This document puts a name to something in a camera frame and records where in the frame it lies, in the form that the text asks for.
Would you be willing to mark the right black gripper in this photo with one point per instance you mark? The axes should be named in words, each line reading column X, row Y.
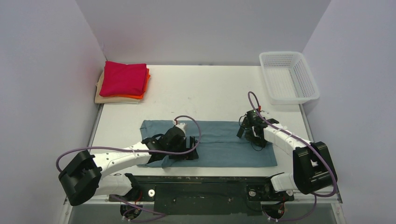
column 247, row 126

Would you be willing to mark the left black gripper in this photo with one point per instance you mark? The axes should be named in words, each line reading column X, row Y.
column 191, row 147

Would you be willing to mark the blue-grey t shirt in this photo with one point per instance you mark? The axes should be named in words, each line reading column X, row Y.
column 221, row 148

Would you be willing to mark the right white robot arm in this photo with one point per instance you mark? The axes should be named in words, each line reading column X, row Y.
column 313, row 168

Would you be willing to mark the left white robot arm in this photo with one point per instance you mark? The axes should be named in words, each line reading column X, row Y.
column 88, row 175

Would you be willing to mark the folded orange t shirt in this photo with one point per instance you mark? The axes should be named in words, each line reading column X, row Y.
column 144, row 90

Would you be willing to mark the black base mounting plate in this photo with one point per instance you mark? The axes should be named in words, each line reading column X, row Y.
column 204, row 195

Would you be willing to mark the white plastic basket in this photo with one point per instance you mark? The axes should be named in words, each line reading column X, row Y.
column 288, row 78

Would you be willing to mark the folded magenta t shirt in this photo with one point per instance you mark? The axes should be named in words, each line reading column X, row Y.
column 122, row 78

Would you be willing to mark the folded beige t shirt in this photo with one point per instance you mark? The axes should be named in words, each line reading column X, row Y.
column 111, row 100

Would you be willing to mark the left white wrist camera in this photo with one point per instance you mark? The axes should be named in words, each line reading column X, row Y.
column 180, row 125

